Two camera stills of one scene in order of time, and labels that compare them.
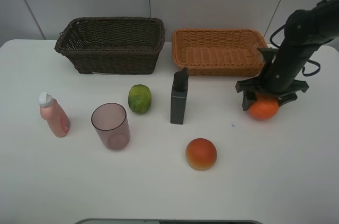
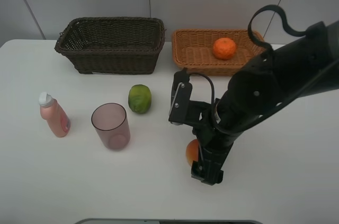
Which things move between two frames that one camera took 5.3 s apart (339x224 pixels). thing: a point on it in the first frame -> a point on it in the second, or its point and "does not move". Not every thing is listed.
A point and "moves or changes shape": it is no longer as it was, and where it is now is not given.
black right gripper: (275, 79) -> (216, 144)
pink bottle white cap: (51, 110) does not move
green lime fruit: (140, 98) does not move
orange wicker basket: (219, 52) does not move
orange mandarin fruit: (265, 107) moves or changes shape
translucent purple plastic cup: (110, 121) does not move
